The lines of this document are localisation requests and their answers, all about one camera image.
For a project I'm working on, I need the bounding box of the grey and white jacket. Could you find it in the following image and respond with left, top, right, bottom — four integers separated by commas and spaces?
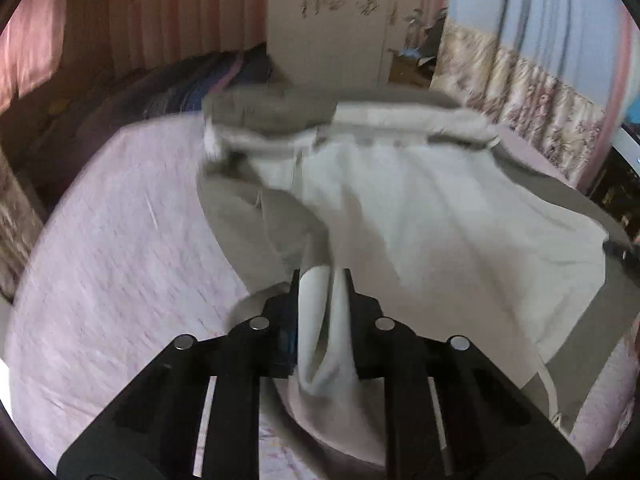
197, 85, 631, 466

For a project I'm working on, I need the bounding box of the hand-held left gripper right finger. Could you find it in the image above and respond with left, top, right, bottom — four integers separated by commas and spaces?
342, 269, 586, 480

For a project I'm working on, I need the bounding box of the pink floral bedsheet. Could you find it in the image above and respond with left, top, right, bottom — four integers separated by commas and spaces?
5, 120, 640, 480

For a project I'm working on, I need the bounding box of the white wardrobe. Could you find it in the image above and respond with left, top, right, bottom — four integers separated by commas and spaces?
265, 0, 401, 88

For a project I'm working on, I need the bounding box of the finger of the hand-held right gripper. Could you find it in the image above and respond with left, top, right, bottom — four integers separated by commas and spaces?
602, 240, 638, 263

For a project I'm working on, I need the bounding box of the blue floral curtain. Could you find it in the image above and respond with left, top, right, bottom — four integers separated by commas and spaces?
430, 0, 636, 191
0, 155, 46, 301

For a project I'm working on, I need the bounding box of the dark wooden furniture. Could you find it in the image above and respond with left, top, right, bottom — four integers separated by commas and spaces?
582, 125, 640, 246

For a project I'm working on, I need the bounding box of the desk lamp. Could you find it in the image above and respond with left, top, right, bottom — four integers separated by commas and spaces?
407, 7, 426, 48

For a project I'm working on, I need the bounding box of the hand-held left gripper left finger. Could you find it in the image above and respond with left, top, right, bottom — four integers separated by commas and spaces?
56, 269, 301, 480

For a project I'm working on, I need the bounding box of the pink window curtain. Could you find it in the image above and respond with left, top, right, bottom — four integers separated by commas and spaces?
0, 0, 68, 111

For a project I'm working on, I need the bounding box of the wooden cabinet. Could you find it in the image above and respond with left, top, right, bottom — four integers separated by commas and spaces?
387, 45, 436, 88

